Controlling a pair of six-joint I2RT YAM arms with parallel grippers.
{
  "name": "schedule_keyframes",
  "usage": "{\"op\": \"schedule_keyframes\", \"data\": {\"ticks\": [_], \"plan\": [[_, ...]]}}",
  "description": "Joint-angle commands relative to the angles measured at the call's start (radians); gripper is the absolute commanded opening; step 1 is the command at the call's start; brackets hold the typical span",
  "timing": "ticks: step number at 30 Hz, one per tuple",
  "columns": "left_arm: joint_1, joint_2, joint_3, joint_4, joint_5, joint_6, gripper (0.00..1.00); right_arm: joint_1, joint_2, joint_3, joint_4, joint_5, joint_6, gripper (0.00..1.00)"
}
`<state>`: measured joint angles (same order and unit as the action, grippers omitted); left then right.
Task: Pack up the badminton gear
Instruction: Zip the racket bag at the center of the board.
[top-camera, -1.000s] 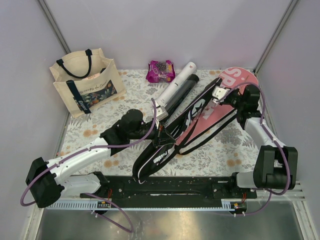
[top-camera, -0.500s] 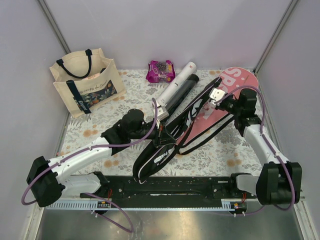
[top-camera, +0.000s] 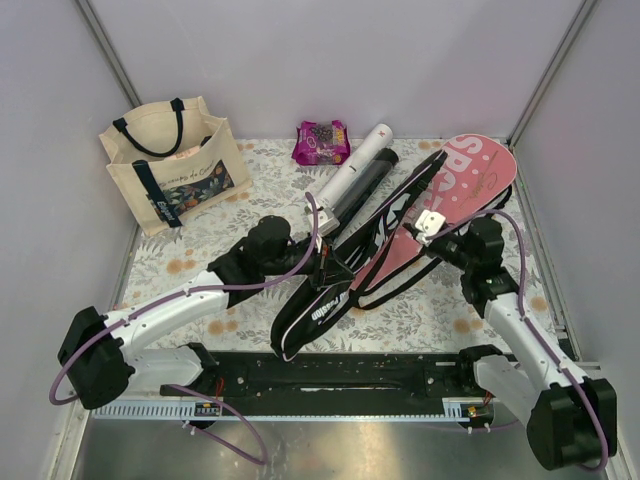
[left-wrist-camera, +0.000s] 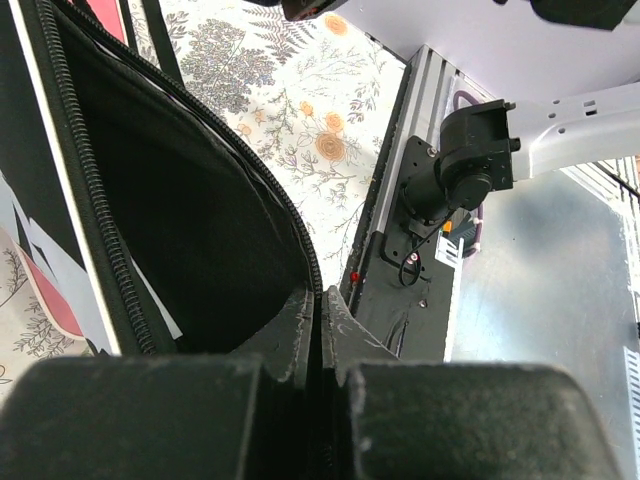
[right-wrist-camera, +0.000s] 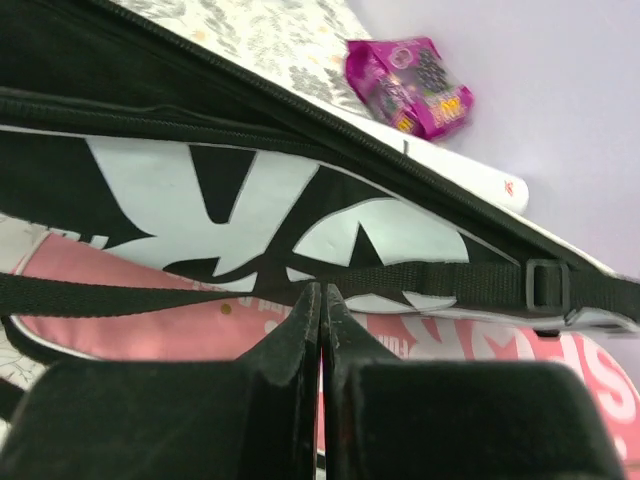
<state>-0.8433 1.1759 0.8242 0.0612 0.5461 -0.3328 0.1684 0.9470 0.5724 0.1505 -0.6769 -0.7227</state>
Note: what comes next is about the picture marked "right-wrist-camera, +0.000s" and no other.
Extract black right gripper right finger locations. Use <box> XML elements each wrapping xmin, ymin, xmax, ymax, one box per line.
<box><xmin>321</xmin><ymin>287</ymin><xmax>628</xmax><ymax>479</ymax></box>

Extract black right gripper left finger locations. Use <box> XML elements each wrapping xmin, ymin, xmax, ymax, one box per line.
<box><xmin>1</xmin><ymin>284</ymin><xmax>321</xmax><ymax>479</ymax></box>

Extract pink racket cover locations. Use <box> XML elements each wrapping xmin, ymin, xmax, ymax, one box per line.
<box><xmin>1</xmin><ymin>234</ymin><xmax>639</xmax><ymax>479</ymax></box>

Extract white shuttlecock tube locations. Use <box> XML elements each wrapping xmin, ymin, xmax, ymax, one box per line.
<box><xmin>344</xmin><ymin>113</ymin><xmax>529</xmax><ymax>215</ymax></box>

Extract black racket cover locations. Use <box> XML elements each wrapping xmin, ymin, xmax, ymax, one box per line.
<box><xmin>1</xmin><ymin>1</ymin><xmax>639</xmax><ymax>331</ymax></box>

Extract purple snack packet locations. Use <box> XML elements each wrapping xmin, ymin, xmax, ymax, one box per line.
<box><xmin>344</xmin><ymin>37</ymin><xmax>474</xmax><ymax>141</ymax></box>

